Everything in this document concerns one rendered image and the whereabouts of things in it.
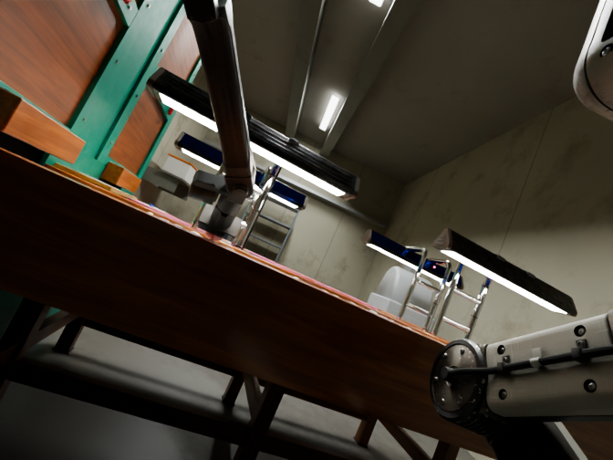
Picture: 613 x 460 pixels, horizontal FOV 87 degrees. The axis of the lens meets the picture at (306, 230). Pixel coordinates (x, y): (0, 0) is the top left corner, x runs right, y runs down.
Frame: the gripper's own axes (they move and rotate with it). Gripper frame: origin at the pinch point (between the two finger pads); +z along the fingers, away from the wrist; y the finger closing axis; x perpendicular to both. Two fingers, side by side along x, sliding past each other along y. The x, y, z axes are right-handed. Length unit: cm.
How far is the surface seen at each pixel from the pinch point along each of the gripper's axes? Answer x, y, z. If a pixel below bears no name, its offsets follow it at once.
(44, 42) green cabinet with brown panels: -9, 48, -26
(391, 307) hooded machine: -138, -198, 151
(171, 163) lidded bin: -350, 99, 297
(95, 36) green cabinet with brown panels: -27, 47, -22
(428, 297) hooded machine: -161, -239, 137
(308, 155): -22.0, -14.1, -25.2
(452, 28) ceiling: -317, -121, -53
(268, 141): -19.3, -2.2, -24.7
